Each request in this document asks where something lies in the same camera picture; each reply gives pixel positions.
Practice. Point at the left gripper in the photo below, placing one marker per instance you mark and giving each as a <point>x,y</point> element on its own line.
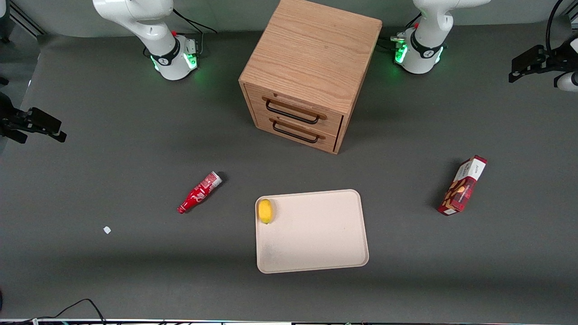
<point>554,60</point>

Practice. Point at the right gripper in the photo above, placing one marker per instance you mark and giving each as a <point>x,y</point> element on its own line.
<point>10,121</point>

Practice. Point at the red cookie box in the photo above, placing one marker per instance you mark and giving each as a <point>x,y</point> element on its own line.
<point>461,187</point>

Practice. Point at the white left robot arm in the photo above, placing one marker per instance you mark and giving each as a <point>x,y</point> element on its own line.
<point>422,56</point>

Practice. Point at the beige plastic tray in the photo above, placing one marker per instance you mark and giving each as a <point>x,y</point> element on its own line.
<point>316,234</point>

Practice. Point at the red cola bottle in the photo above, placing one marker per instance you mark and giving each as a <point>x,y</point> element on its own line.
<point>198,195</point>

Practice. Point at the wooden two-drawer cabinet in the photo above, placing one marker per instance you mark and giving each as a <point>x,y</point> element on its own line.
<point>311,49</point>

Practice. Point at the yellow lemon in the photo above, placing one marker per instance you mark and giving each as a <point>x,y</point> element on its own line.
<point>265,211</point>

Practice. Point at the aluminium frame rail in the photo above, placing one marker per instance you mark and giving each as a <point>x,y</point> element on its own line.
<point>27,19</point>

